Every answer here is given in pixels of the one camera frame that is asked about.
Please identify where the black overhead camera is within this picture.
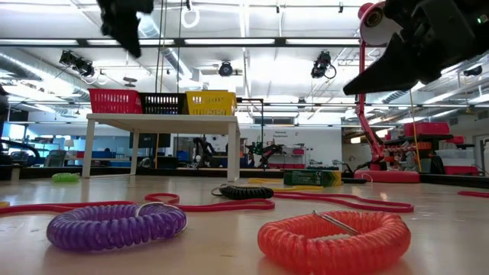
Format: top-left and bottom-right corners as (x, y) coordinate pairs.
(218, 60), (235, 78)

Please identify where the purple coil wristband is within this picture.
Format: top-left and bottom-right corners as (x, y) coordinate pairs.
(46, 202), (189, 252)

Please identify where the white perforated metal shelf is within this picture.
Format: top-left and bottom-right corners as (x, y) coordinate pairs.
(82, 113), (241, 183)

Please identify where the black ceiling camera with cable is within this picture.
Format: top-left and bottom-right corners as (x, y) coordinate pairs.
(310, 50), (338, 80)

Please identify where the black monitor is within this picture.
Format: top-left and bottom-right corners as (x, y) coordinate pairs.
(128, 131), (172, 150)

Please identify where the black plastic basket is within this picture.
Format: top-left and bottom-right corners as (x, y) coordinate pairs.
(139, 92), (190, 115)

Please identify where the red desk lamp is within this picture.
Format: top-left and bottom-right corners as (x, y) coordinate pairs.
(353, 2), (421, 184)

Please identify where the black ceiling spotlight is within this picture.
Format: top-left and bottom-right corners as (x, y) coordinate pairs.
(58, 49), (96, 78)

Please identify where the white hanging ring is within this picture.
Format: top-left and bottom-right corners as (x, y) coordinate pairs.
(181, 6), (201, 30)

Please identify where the yellow green crayon box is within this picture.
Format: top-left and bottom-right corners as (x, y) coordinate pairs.
(283, 169), (344, 188)

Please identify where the large red storage bin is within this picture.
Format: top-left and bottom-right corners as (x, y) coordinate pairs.
(403, 121), (451, 138)

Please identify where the rack of red bins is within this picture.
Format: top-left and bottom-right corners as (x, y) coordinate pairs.
(267, 147), (306, 170)

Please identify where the black overhead rig beam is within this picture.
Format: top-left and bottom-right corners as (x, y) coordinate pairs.
(0, 37), (383, 48)

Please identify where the black coil wristband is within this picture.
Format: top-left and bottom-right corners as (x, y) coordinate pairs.
(211, 184), (275, 201)
(341, 177), (377, 186)

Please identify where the orange coil wristband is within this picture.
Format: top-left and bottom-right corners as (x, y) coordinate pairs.
(257, 209), (413, 275)

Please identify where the large red rubber band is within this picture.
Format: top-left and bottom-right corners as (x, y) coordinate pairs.
(267, 190), (415, 214)

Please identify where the low red storage bin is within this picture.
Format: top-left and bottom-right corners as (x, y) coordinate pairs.
(444, 165), (479, 176)

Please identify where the red plastic basket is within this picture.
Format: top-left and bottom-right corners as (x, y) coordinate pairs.
(88, 88), (143, 115)

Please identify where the yellow plastic basket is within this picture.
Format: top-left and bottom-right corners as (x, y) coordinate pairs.
(186, 90), (238, 116)

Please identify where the yellow pole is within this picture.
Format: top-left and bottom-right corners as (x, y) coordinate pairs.
(407, 89), (422, 173)

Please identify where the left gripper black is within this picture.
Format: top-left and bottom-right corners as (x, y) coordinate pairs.
(96, 0), (154, 59)

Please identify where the black curved cable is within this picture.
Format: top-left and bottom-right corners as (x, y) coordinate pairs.
(0, 138), (41, 160)

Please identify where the black equipment rack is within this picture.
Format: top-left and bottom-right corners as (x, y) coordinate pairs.
(383, 133), (455, 173)

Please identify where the grey office chair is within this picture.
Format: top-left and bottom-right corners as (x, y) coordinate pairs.
(43, 149), (69, 168)

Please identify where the green coil wristband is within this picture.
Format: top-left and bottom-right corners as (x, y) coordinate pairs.
(51, 172), (81, 183)

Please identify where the white storage box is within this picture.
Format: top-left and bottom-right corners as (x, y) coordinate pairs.
(435, 148), (475, 167)

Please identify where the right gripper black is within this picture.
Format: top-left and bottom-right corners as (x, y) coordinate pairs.
(342, 0), (465, 96)

